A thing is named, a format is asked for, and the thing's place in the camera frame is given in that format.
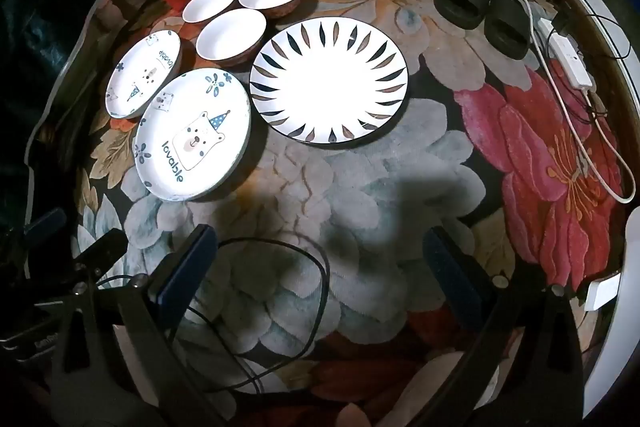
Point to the white power strip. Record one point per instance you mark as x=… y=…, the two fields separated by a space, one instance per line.
x=570 y=57

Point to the white leaf pattern plate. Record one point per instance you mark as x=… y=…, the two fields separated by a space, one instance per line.
x=330 y=82

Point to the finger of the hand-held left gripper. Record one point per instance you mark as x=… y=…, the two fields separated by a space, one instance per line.
x=45 y=223
x=104 y=246

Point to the white chair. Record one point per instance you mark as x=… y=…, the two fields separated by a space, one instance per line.
x=622 y=307

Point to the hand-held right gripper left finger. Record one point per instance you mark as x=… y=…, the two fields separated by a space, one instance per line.
x=186 y=267

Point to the white bear print plate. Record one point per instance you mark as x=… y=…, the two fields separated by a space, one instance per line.
x=200 y=142
x=145 y=72

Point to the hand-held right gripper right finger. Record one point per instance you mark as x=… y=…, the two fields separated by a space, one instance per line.
x=450 y=277

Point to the dark teal blanket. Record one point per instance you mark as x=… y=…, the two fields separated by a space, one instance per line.
x=45 y=17

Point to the black plug adapter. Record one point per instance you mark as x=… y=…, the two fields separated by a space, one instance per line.
x=562 y=24

